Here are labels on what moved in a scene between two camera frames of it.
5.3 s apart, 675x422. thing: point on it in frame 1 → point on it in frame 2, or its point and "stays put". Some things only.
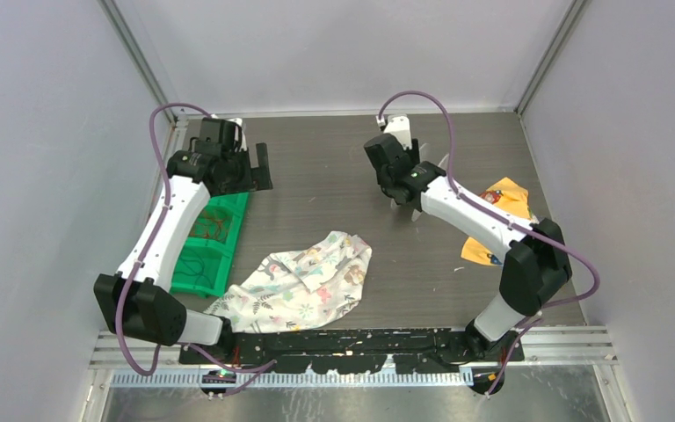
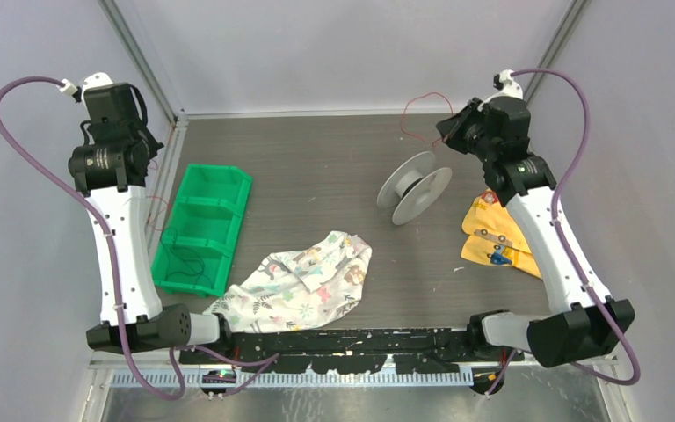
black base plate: (410, 352) stays put
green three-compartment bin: (206, 249) stays put
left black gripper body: (241, 176) → (152, 144)
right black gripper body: (414, 153) → (467, 133)
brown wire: (202, 227) → (153, 169)
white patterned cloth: (305, 287) stays put
